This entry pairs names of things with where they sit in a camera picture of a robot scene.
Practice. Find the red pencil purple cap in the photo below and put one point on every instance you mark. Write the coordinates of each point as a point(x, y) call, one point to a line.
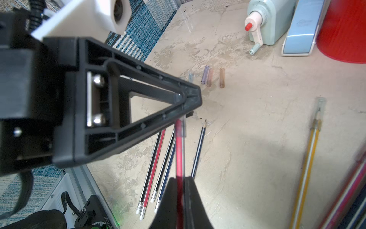
point(345, 196)

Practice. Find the blue pencil orange cap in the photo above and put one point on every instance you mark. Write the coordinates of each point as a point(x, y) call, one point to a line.
point(198, 151)

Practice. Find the light blue eraser box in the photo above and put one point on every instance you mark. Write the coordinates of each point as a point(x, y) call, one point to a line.
point(302, 33)

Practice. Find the purple clear pencil cap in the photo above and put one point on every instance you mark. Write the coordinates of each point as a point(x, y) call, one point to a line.
point(205, 75)

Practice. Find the black striped pencil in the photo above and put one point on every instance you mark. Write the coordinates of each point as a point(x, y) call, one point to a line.
point(148, 171)
point(160, 180)

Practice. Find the red striped pencil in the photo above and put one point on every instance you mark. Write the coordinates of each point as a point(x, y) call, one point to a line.
point(142, 215)

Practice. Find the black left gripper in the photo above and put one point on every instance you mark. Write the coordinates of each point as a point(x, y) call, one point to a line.
point(32, 92)

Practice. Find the yellow striped pencil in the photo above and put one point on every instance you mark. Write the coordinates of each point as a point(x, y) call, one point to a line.
point(315, 128)

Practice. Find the orange clear pencil cap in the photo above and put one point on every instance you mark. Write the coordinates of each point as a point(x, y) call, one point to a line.
point(222, 78)

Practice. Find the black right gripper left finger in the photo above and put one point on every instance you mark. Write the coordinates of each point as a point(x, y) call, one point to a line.
point(166, 215)

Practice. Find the pink clear pencil cap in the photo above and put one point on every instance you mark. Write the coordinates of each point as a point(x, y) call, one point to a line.
point(210, 77)

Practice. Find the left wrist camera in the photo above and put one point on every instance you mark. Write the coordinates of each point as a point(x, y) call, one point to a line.
point(94, 19)

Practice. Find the red pencil blue cap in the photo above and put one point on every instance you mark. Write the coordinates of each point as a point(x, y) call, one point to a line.
point(180, 181)

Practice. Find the blue pencil pink cap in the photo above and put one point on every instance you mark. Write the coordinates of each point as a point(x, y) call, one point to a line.
point(167, 172)

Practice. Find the red pencil holder cup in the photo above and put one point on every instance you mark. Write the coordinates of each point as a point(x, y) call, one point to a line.
point(343, 33)

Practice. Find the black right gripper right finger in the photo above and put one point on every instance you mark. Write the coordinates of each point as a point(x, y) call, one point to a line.
point(195, 216)

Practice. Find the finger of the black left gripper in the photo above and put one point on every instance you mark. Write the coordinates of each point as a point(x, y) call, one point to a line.
point(161, 88)
point(111, 101)

